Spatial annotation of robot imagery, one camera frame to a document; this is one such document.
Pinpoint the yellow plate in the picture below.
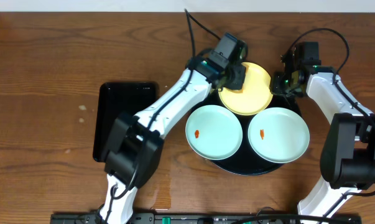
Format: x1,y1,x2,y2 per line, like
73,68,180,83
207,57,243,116
219,62,273,116

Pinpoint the black rectangular tray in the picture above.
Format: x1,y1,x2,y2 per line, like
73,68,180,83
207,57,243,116
93,82,158,162

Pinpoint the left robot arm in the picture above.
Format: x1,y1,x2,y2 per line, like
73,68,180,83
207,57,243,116
97,33,248,223

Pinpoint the light blue plate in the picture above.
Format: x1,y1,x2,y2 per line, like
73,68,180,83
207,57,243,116
185,105,243,161
248,107,310,164

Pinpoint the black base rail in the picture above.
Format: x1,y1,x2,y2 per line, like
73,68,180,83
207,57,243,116
50,213,362,224

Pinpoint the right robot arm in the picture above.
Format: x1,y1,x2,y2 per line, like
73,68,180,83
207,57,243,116
270,42,375,223

